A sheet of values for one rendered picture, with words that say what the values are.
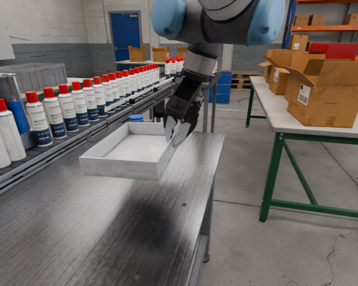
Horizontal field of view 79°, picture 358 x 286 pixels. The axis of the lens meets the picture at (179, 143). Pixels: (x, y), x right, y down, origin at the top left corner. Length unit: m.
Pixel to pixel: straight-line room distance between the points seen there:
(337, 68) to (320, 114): 0.26
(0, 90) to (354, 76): 1.63
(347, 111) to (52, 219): 1.51
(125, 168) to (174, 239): 0.20
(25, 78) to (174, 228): 2.17
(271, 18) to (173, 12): 0.16
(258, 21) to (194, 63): 0.21
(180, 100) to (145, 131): 0.31
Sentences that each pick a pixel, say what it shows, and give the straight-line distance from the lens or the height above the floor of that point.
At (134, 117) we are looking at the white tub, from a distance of 1.12.
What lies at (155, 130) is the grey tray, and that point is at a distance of 0.76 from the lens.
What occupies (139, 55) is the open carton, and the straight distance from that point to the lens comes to 5.97.
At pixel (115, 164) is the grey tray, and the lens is 0.54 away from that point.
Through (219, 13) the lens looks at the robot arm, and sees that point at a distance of 0.34.
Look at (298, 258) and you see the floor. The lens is 1.74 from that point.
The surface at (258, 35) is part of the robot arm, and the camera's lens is 0.37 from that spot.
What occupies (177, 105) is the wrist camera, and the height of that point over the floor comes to 1.12.
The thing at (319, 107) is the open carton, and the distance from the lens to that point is 1.52.
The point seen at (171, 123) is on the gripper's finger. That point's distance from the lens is 0.59.
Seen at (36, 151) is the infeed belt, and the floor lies 0.88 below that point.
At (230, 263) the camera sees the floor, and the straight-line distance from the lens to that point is 1.58.
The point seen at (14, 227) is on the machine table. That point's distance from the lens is 0.70.
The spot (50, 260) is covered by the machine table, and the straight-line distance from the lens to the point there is 0.58.
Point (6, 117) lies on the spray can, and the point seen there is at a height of 1.03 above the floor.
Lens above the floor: 1.24
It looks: 25 degrees down
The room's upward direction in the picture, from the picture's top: straight up
